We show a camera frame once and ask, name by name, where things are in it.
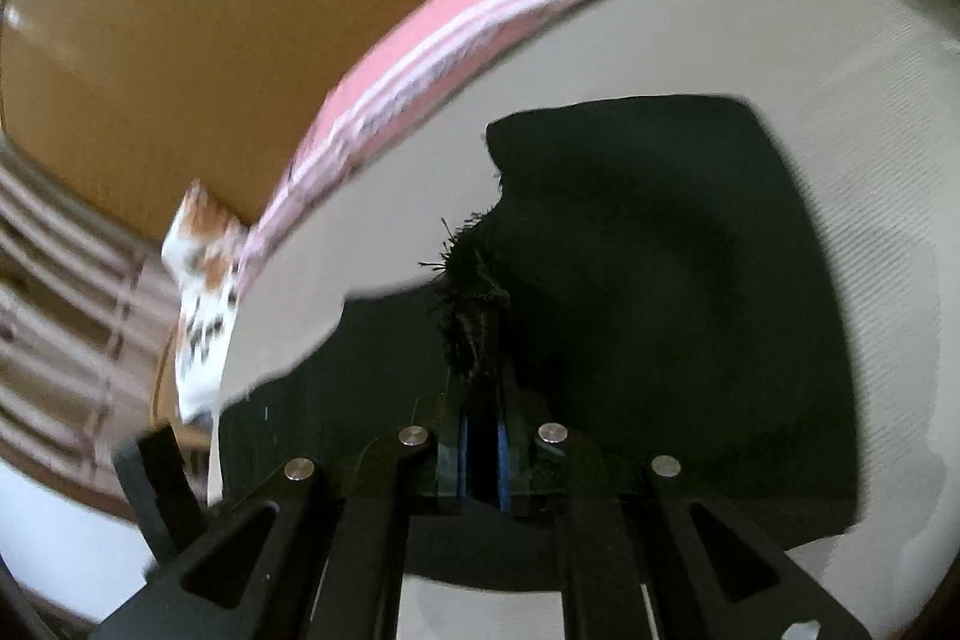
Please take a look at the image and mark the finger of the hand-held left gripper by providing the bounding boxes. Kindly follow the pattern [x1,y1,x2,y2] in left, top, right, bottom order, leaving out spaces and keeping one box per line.
[112,426,207,566]

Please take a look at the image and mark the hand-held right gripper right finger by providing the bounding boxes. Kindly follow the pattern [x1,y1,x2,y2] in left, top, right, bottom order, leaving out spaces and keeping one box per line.
[495,377,875,640]

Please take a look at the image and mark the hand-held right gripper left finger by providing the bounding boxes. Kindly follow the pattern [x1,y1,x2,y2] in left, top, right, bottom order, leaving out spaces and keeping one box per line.
[94,377,470,640]

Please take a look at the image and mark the black pants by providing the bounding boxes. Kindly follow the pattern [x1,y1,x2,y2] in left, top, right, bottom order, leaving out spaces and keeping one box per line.
[206,94,860,592]

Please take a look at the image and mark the white floral pillow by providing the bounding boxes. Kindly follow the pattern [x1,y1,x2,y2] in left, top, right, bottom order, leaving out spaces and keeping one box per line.
[161,179,245,423]

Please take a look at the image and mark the striped curtain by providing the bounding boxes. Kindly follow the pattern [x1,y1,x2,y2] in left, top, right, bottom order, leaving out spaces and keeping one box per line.
[0,145,185,521]

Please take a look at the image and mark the pink striped pillow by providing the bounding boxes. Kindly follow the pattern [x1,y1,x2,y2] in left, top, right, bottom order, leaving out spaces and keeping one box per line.
[240,0,698,296]

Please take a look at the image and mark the beige waffle blanket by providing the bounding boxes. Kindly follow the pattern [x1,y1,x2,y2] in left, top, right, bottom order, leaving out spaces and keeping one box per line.
[206,0,960,640]

